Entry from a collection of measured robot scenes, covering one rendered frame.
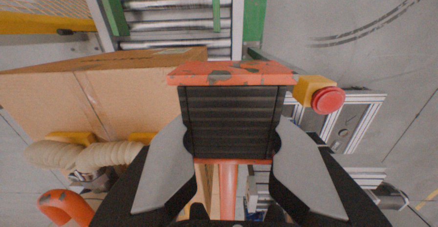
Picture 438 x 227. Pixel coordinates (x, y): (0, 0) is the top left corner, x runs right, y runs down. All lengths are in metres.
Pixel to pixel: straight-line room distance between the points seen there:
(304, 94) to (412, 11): 1.63
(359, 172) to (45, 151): 0.93
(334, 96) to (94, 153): 0.48
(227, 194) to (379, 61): 1.87
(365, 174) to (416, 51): 1.51
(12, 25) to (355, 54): 2.03
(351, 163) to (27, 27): 1.28
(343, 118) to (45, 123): 1.85
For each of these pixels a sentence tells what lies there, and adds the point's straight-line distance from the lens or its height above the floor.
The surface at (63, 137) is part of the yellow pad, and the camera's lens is 0.46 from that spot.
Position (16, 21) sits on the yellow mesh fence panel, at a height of 0.84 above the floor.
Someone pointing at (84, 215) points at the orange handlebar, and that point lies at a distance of 0.36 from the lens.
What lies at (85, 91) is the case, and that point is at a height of 1.08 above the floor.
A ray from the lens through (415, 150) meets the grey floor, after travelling 3.05.
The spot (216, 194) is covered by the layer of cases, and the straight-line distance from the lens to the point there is 1.61.
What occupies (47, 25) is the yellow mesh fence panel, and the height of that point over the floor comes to 0.76.
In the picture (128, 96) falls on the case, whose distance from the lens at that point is 0.32.
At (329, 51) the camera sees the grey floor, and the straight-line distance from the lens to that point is 1.63.
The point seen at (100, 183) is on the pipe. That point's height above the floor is 1.17.
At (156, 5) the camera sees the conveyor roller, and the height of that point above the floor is 0.55.
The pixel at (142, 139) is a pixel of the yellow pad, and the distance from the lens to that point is 0.35.
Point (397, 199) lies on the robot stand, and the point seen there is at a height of 0.98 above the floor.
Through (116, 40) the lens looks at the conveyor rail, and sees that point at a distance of 0.95.
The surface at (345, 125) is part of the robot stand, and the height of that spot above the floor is 0.21.
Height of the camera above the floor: 1.32
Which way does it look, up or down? 62 degrees down
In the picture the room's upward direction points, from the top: 176 degrees counter-clockwise
